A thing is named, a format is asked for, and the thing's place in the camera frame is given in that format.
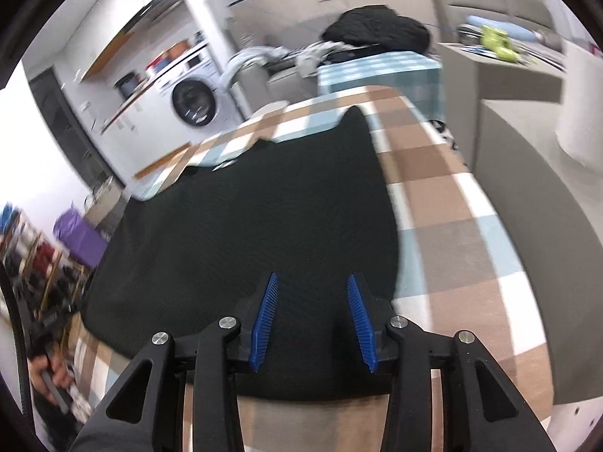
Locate white upper kitchen cabinets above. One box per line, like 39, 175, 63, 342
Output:
78, 0, 189, 82

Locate white washing machine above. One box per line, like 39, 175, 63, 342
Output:
157, 47, 242, 144

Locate small grey cabinet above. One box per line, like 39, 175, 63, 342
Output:
436, 42, 566, 176

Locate black cooking pot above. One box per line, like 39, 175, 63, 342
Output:
115, 72, 141, 99

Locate white kitchen counter cabinets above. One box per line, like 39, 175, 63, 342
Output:
101, 80, 189, 161

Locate green toy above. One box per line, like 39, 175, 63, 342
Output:
481, 26, 522, 62

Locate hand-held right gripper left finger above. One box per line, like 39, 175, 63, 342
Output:
70, 272, 280, 452

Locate paper towel roll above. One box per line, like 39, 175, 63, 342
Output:
556, 40, 603, 166

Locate light blue pillow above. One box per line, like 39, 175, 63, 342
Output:
464, 15, 538, 41

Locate black knit sweater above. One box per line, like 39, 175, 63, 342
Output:
80, 106, 401, 401

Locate woven laundry basket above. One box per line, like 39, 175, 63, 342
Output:
85, 179, 126, 227

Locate long grey cabinet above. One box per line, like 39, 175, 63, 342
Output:
476, 99, 603, 406

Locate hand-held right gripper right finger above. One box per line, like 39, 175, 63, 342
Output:
347, 273, 557, 452

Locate purple bag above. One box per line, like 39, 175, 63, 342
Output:
53, 202, 110, 269

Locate white clothes heap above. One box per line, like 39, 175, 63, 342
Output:
296, 41, 347, 79

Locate blue checkered tablecloth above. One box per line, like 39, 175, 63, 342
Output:
317, 52, 446, 124

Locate wooden shoe rack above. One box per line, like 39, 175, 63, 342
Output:
0, 202, 90, 322

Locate brown checkered tablecloth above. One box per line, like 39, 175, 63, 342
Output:
70, 86, 554, 452

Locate person's left hand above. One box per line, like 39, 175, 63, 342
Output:
27, 355, 73, 405

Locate light grey cloth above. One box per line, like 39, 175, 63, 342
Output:
221, 46, 288, 90

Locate black jacket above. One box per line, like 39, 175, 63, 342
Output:
321, 6, 432, 55

